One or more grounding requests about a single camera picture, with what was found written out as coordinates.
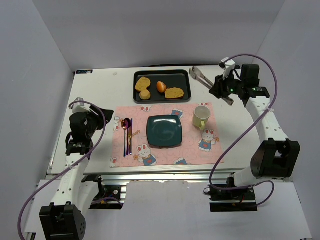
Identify round toasted bread slice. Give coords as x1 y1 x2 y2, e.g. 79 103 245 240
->
135 76 151 92

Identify iridescent spoon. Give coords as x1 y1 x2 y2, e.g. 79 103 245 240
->
121 119 128 158

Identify left blue table label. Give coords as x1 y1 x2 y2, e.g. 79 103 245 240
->
75 69 93 75

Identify glossy orange bread bun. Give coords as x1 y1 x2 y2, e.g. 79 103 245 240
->
156 81 167 93

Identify pale green mug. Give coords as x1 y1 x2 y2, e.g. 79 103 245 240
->
192 105 211 130

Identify small round bread roll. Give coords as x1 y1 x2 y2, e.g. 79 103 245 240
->
139 89 151 100

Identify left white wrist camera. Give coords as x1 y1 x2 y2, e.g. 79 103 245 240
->
68 97 90 114

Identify dark teal square plate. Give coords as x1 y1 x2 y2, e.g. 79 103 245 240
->
146 115 183 148

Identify black baking tray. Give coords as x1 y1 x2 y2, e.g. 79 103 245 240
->
133 69 192 104

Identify metal tongs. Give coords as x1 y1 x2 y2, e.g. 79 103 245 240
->
189 66 234 106

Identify oval toasted bread slice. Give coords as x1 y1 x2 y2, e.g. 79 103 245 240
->
164 87 185 99

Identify pink bunny placemat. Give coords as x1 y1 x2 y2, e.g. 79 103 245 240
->
110 102 222 168

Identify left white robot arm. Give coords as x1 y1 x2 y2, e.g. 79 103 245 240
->
39 103 114 240

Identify iridescent knife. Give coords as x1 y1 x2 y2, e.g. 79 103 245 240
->
126 118 133 156

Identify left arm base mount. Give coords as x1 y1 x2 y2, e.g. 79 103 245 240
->
81 174 123 210

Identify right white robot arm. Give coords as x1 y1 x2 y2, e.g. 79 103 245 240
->
209 60 301 190

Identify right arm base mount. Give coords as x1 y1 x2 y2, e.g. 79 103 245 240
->
203 176 258 213

